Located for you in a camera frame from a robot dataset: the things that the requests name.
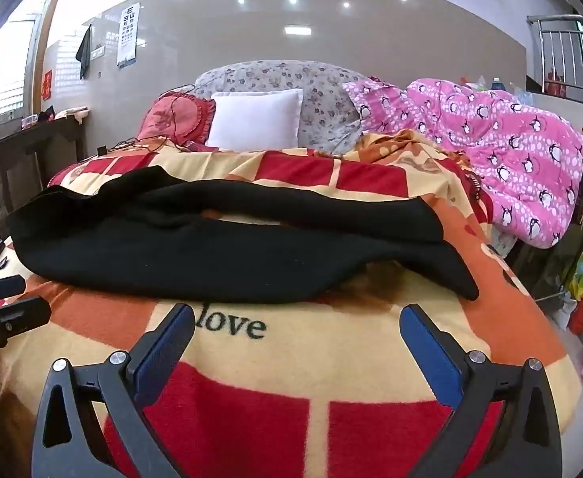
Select black knit pants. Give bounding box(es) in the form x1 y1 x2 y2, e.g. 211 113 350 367
8 166 479 304

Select dark wooden desk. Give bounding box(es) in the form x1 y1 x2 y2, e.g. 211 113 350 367
0 117 86 214

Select orange red love blanket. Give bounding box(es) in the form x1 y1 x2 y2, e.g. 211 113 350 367
0 129 581 477

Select pink penguin quilt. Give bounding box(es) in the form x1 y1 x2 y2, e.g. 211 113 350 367
342 79 583 248

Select red ruffled cushion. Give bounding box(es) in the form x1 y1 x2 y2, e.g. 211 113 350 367
136 91 216 147

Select white square pillow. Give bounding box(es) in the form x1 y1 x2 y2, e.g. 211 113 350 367
205 88 303 151

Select metal stair railing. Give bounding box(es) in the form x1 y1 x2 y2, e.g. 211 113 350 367
527 14 583 100

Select dark cloth hanging on wall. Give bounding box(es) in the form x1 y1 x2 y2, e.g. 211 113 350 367
76 25 92 80

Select eye chart wall poster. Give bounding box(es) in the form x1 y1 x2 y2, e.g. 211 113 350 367
117 2 140 68

